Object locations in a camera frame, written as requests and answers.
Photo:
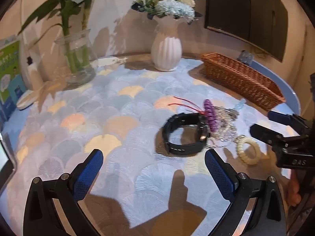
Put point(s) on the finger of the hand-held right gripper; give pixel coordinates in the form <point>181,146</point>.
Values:
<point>285,119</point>
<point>264,132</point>

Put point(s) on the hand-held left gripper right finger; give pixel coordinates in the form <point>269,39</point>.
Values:
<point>220,174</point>

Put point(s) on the black television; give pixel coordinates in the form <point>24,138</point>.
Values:
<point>246,9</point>

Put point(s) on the silver phone stand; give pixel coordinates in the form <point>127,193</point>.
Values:
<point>246,57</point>

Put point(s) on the black wrist watch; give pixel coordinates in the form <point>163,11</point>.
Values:
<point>182,150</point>

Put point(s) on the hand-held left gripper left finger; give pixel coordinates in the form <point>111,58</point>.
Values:
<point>88,172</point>

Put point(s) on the person's right hand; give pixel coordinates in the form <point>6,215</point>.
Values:
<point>294,191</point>

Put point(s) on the clear glass vase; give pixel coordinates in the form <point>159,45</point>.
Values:
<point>78,71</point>

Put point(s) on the blue and white artificial flowers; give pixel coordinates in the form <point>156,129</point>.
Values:
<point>172,7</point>

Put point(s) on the tablet with dark frame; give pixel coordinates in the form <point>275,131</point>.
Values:
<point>5,157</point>

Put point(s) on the light blue hair clip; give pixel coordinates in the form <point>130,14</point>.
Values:
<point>240,104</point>

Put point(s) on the white ribbed vase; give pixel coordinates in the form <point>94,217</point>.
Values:
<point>166,51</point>

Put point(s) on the green printed box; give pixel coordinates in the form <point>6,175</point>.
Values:
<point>9,73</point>

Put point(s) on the green bamboo plant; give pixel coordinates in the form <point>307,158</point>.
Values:
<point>65,12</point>

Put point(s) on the brown wicker basket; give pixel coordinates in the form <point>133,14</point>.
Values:
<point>241,76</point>

